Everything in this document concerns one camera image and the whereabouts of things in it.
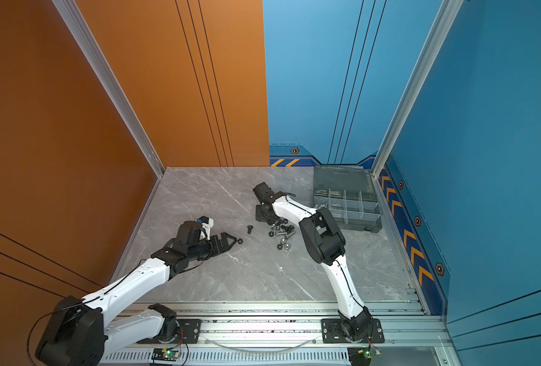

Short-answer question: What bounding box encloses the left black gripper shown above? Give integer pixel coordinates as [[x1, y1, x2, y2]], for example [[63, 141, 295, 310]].
[[188, 232, 238, 264]]

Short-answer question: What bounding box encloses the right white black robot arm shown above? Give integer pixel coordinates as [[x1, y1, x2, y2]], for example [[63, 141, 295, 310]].
[[253, 182, 374, 343]]

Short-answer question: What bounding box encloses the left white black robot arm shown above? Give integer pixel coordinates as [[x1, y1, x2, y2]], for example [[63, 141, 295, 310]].
[[27, 217, 243, 365]]

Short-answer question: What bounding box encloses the black bolt right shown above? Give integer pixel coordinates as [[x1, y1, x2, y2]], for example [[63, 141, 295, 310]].
[[280, 225, 295, 233]]

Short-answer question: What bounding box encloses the grey compartment organizer box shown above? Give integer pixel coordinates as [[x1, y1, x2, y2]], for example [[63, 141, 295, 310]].
[[313, 166, 383, 233]]

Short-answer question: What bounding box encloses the left green circuit board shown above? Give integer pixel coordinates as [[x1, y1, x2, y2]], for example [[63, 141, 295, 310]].
[[151, 348, 182, 363]]

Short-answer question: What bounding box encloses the green circuit board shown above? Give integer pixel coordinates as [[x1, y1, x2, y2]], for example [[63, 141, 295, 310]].
[[347, 348, 381, 366], [151, 348, 182, 363]]

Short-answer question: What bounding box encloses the right green circuit board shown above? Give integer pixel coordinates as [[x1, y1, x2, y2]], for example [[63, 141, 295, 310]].
[[347, 348, 381, 366]]

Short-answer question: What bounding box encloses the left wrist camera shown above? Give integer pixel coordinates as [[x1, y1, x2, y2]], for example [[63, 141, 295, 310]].
[[196, 216, 214, 239]]

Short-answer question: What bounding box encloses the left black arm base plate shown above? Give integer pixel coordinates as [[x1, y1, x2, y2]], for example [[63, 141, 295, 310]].
[[137, 319, 202, 346]]

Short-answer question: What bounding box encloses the aluminium rail frame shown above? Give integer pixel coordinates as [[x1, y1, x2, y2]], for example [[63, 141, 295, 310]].
[[59, 300, 463, 366]]

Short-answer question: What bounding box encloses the clear curved cable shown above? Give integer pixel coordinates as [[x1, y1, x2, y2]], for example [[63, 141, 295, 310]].
[[201, 336, 319, 354]]

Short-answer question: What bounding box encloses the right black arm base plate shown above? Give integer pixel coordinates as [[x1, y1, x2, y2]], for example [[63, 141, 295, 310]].
[[321, 318, 386, 345]]

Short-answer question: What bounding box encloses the right aluminium corner post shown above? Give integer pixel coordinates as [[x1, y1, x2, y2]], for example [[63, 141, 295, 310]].
[[371, 0, 463, 178]]

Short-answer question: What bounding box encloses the aluminium corner post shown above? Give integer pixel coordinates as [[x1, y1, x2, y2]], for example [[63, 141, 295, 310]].
[[371, 0, 463, 178], [52, 0, 165, 179]]

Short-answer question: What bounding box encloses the left aluminium corner post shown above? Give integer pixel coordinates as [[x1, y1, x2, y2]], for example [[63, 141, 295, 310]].
[[52, 0, 165, 179]]

